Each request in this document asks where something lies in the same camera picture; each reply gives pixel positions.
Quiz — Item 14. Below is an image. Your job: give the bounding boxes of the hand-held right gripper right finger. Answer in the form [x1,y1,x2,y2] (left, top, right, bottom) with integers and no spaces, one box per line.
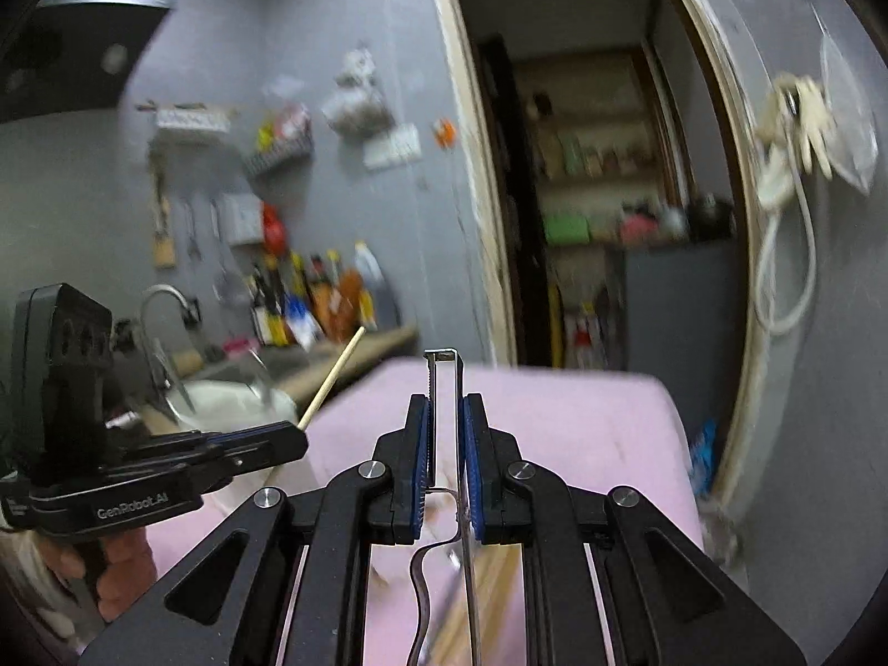
[458,392,809,666]

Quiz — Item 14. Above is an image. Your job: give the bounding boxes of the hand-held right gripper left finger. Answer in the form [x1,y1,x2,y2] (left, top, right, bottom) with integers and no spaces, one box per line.
[79,394,432,666]

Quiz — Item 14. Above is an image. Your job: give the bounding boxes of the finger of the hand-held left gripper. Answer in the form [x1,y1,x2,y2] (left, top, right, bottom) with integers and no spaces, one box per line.
[149,422,311,493]

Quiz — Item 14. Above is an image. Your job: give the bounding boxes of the metal peeler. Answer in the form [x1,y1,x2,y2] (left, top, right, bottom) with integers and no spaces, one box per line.
[406,349,483,666]

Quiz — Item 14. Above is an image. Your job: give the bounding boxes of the wooden chopstick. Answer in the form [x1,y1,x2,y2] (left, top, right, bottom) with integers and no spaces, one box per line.
[297,325,366,430]

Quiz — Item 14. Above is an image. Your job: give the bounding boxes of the person's left hand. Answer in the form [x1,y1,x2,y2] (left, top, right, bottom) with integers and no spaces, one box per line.
[95,526,158,625]

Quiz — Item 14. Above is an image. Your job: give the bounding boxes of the white bowl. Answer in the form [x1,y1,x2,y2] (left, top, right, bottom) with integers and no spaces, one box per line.
[170,378,299,435]

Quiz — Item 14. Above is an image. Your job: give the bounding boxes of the pink table cloth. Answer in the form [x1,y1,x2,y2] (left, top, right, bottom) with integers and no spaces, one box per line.
[142,357,705,666]

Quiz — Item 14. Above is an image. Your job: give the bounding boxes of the white and blue bag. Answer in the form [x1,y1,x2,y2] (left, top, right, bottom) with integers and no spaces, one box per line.
[284,298,324,351]

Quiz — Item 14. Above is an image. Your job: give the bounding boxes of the metal faucet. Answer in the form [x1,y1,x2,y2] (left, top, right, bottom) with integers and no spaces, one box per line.
[135,284,202,376]

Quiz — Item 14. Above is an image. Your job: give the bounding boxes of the row of sauce bottles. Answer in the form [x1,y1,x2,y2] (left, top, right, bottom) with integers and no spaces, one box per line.
[250,250,365,348]

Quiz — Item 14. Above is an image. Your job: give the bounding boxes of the orange seasoning packet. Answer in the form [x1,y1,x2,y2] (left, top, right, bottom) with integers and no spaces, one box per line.
[312,270,362,344]

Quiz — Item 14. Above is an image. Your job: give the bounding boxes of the hanging metal tongs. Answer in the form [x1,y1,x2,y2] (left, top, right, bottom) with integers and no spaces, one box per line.
[181,198,204,263]

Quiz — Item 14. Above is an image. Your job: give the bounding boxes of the red plastic bag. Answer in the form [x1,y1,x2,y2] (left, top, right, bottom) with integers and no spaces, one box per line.
[261,203,289,256]

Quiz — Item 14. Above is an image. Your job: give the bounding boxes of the green container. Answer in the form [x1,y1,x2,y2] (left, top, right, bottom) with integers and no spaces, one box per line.
[544,215,591,245]

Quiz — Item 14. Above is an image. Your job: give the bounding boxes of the dark cabinet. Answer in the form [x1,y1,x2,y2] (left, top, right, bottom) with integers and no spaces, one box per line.
[610,236,746,376]

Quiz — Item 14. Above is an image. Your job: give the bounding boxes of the colourful seasoning packets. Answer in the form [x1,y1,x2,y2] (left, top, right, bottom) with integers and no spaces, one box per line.
[255,103,312,150]

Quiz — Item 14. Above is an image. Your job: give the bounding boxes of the black range hood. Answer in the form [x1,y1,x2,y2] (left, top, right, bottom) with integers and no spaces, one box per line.
[0,0,174,126]

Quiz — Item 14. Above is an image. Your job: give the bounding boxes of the black cooking pot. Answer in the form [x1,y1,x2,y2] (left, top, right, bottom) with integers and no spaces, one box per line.
[690,195,735,240]

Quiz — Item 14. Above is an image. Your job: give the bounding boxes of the hanging filled plastic bag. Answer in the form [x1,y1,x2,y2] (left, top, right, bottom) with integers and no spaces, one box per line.
[320,48,390,140]

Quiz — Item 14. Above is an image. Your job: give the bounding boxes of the wooden pantry shelf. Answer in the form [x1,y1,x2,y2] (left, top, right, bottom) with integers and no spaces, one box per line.
[513,48,688,251]

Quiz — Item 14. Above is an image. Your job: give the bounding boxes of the cream rubber gloves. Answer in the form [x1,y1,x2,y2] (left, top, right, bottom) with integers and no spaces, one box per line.
[756,73,840,209]

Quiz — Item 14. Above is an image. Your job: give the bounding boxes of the clear plastic bag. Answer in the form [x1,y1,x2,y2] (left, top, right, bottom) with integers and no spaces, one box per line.
[811,7,879,195]

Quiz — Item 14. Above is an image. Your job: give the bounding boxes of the wooden handled kitchen knife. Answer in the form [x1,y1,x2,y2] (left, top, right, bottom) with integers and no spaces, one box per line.
[149,153,178,270]

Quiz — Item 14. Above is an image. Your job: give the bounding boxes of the white wall box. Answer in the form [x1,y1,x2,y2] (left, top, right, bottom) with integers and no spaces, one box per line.
[218,193,265,245]

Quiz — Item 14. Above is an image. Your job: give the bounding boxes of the wooden door frame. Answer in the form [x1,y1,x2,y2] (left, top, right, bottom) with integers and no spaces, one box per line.
[426,0,771,507]

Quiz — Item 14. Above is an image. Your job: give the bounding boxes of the wire wall shelf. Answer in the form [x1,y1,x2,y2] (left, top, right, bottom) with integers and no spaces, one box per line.
[243,135,315,181]

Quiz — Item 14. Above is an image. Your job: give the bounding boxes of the white wall basket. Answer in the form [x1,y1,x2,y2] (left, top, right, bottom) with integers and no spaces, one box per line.
[149,104,233,134]

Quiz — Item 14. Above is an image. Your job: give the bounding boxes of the white switch panel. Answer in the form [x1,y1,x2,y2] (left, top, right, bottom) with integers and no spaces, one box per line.
[364,123,423,171]

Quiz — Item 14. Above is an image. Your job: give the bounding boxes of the white hose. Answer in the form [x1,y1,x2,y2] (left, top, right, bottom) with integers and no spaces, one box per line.
[753,153,820,334]

